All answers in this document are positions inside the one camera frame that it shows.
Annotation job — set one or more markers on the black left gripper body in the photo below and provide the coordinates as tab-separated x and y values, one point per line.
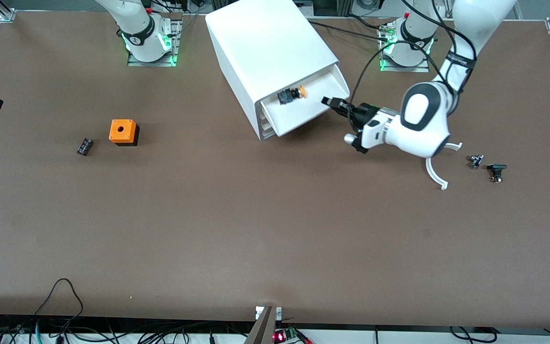
362	113

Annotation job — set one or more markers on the orange push button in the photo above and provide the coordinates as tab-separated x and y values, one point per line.
290	94

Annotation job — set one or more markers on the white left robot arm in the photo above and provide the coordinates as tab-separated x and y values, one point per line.
423	119

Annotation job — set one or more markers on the dark cylindrical capacitor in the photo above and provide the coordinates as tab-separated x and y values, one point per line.
84	146

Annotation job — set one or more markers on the small chrome metal fitting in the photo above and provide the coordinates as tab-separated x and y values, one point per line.
476	161

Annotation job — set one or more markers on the orange box with hole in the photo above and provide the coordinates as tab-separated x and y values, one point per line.
130	132

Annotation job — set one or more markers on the circuit board with red display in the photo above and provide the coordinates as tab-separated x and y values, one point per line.
280	337

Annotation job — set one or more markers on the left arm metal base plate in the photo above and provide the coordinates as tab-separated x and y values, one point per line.
408	69

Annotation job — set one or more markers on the black switch module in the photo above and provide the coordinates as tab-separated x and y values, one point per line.
496	168

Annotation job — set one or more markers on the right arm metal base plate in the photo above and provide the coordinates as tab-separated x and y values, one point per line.
151	63

